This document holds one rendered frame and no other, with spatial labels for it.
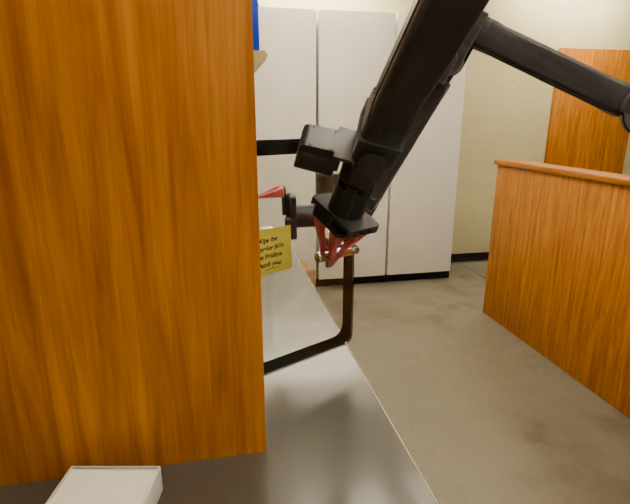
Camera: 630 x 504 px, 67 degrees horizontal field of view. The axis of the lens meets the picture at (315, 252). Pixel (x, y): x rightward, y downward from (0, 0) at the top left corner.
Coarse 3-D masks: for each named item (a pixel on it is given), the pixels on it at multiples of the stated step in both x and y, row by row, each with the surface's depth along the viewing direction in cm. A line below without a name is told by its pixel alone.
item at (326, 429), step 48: (288, 384) 90; (336, 384) 90; (288, 432) 76; (336, 432) 76; (384, 432) 76; (48, 480) 66; (192, 480) 66; (240, 480) 66; (288, 480) 66; (336, 480) 66; (384, 480) 66
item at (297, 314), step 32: (288, 160) 76; (288, 192) 78; (320, 192) 82; (288, 224) 79; (352, 256) 90; (288, 288) 82; (320, 288) 87; (352, 288) 92; (288, 320) 84; (320, 320) 88; (352, 320) 94; (288, 352) 85; (320, 352) 90
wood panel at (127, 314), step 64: (0, 0) 50; (64, 0) 51; (128, 0) 53; (192, 0) 54; (0, 64) 52; (64, 64) 53; (128, 64) 54; (192, 64) 56; (0, 128) 54; (64, 128) 55; (128, 128) 56; (192, 128) 58; (0, 192) 55; (64, 192) 57; (128, 192) 58; (192, 192) 60; (256, 192) 61; (0, 256) 57; (64, 256) 59; (128, 256) 60; (192, 256) 62; (256, 256) 63; (0, 320) 59; (64, 320) 61; (128, 320) 62; (192, 320) 64; (256, 320) 66; (0, 384) 61; (64, 384) 63; (128, 384) 65; (192, 384) 66; (256, 384) 68; (0, 448) 63; (64, 448) 65; (128, 448) 67; (192, 448) 69; (256, 448) 71
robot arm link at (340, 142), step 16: (304, 128) 67; (320, 128) 67; (304, 144) 66; (320, 144) 66; (336, 144) 66; (352, 144) 67; (304, 160) 68; (320, 160) 68; (336, 160) 68; (368, 160) 61; (384, 160) 62; (368, 176) 64
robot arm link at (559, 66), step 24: (480, 24) 91; (480, 48) 93; (504, 48) 92; (528, 48) 90; (552, 48) 90; (456, 72) 98; (528, 72) 92; (552, 72) 90; (576, 72) 89; (600, 72) 88; (576, 96) 91; (600, 96) 88; (624, 96) 87
